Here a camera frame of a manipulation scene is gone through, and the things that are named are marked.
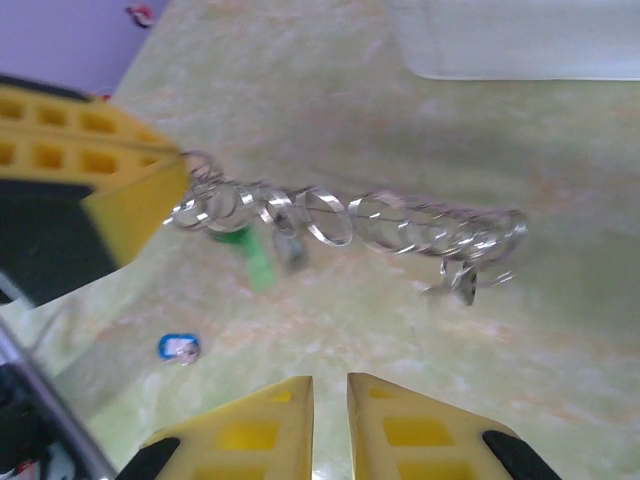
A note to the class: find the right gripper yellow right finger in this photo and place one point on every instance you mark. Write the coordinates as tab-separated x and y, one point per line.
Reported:
415	440

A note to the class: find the blue key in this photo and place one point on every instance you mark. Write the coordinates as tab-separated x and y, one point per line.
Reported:
175	345

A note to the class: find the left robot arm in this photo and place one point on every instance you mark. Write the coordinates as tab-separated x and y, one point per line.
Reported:
20	425

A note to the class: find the white zip case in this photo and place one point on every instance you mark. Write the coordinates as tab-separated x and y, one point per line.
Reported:
525	35

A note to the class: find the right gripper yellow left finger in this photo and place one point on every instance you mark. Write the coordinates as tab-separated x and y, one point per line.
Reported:
250	440

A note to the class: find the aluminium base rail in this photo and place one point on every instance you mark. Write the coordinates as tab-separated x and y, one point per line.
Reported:
65	415

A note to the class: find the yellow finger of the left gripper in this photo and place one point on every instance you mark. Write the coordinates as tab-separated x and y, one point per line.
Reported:
60	225
70	112

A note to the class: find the green key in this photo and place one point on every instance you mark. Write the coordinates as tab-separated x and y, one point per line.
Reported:
257	265

